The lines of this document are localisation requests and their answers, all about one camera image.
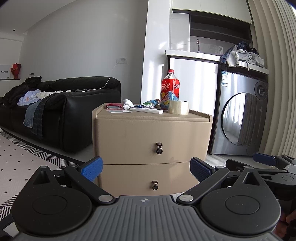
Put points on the white countertop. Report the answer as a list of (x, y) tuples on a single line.
[(192, 54)]

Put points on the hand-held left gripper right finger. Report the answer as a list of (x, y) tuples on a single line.
[(200, 169)]

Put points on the pink wallet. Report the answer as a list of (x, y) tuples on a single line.
[(114, 106)]

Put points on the washing machine label sticker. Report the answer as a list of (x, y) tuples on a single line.
[(224, 78)]

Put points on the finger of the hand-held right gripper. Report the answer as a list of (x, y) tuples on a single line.
[(233, 164), (263, 158)]

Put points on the white garment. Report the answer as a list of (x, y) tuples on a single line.
[(46, 95)]

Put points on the red flower bouquet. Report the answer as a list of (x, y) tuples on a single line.
[(15, 70)]

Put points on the black white patterned rug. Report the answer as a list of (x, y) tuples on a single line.
[(23, 157)]

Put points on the chrome faucet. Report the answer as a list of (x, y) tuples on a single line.
[(198, 45)]

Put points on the black leather sofa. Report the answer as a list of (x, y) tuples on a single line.
[(81, 111)]

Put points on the silver washing machine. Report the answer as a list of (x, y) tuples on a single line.
[(240, 92)]

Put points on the dark plaid cloth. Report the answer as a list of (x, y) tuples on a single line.
[(39, 120)]

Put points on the black jacket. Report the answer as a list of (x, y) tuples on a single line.
[(18, 92)]

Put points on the clear packing tape roll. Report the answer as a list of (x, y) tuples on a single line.
[(178, 107)]

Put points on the white cardboard box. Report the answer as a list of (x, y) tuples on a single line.
[(4, 71)]

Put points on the pile of grey blue clothes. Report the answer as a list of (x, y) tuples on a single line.
[(242, 55)]

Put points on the white wall socket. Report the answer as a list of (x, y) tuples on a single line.
[(121, 60)]

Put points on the clear plastic card sleeve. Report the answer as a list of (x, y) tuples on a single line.
[(119, 111)]

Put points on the light blue shirt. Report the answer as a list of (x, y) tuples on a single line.
[(29, 98)]

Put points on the white cabinet door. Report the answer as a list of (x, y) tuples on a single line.
[(194, 81)]

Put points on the beige leather nightstand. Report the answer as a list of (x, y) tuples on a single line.
[(148, 116)]

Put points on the green blue snack packet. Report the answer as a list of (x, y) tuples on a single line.
[(150, 103)]

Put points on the red soda bottle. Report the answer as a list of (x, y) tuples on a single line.
[(170, 84)]

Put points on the white wall cabinet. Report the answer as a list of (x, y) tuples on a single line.
[(180, 30)]

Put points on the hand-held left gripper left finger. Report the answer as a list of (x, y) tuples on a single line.
[(92, 168)]

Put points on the blue jeans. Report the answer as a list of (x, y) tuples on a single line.
[(29, 114)]

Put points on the white remote control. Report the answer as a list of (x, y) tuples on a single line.
[(148, 110)]

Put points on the beige curtain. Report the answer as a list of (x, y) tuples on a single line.
[(277, 69)]

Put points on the white rolled sock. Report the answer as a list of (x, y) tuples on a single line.
[(127, 103)]

